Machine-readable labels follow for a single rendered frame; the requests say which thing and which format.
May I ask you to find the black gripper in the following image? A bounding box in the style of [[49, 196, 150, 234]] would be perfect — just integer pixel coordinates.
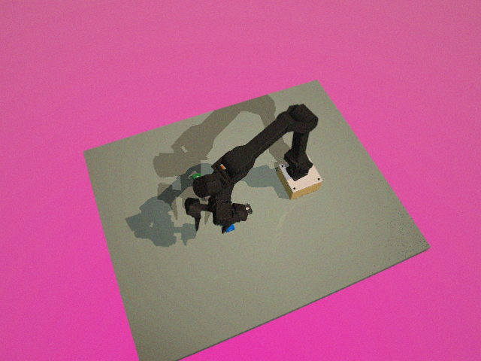
[[184, 193, 248, 234]]

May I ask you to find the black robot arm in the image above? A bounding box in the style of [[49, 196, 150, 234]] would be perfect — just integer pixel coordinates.
[[192, 104, 318, 226]]

